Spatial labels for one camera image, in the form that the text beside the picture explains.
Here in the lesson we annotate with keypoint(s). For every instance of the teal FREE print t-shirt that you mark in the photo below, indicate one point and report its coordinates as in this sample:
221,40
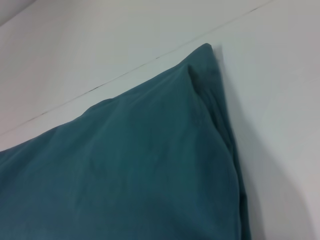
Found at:
125,170

